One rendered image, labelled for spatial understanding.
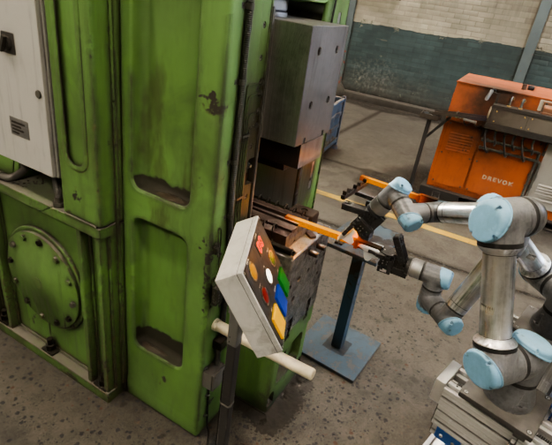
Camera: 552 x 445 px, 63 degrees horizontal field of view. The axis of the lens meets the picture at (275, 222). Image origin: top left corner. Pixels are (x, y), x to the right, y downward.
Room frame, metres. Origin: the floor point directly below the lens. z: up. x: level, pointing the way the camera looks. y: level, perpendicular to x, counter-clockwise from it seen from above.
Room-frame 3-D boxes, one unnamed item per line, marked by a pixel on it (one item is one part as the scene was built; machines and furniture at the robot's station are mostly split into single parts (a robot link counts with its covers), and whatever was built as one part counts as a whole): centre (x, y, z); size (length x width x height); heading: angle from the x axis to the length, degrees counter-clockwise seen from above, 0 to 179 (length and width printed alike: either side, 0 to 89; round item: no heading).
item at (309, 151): (1.77, 0.09, 1.32); 0.42 x 0.20 x 0.10; 64
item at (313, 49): (1.80, 0.07, 1.56); 0.42 x 0.39 x 0.40; 64
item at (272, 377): (1.82, 0.08, 0.23); 0.55 x 0.37 x 0.47; 64
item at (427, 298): (1.43, -0.62, 0.89); 0.11 x 0.08 x 0.11; 16
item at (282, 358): (1.32, -0.02, 0.62); 0.44 x 0.05 x 0.05; 64
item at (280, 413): (1.65, -0.14, 0.01); 0.58 x 0.39 x 0.01; 154
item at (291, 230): (1.77, 0.09, 0.96); 0.42 x 0.20 x 0.09; 64
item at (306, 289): (1.82, 0.08, 0.69); 0.56 x 0.38 x 0.45; 64
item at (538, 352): (1.06, -0.79, 0.98); 0.13 x 0.12 x 0.14; 117
